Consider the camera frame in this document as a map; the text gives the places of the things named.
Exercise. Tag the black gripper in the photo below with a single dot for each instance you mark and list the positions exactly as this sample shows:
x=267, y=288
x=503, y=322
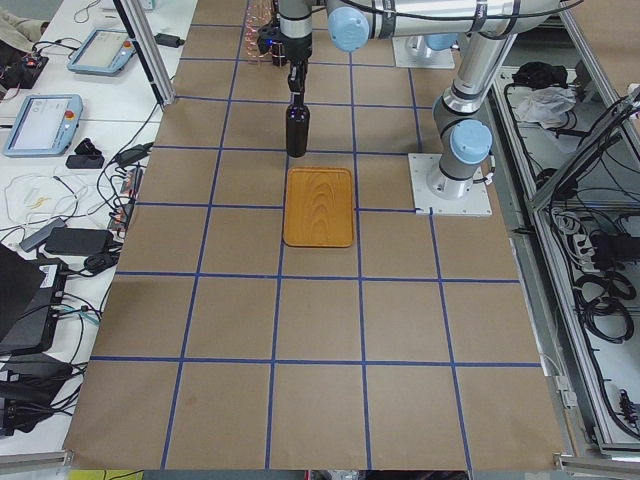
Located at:
x=295, y=48

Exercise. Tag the dark wine bottle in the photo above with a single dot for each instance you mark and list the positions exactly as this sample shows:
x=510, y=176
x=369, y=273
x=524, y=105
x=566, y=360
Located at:
x=297, y=120

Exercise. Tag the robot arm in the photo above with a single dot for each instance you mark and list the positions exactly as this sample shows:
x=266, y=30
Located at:
x=486, y=29

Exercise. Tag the wooden tray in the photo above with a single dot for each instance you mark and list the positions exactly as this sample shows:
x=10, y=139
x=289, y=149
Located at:
x=319, y=208

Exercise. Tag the black power adapter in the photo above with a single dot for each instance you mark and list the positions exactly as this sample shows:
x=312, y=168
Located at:
x=168, y=40

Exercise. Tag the teach pendant far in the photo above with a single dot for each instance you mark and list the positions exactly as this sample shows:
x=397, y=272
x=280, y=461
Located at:
x=105, y=52

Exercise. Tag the teach pendant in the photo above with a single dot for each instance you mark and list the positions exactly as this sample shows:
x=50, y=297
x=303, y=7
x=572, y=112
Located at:
x=105, y=52
x=45, y=126

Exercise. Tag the teach pendant near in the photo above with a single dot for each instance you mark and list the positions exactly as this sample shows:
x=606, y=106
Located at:
x=45, y=126

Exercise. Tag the black power brick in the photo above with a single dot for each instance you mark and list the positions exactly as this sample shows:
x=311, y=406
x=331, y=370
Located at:
x=78, y=241

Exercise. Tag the black laptop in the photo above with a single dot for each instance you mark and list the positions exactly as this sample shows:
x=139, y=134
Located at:
x=30, y=292

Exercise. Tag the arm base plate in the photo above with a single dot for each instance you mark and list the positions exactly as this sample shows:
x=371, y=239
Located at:
x=434, y=51
x=437, y=195

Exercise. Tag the aluminium frame post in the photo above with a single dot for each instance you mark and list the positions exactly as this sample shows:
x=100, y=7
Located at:
x=138, y=28

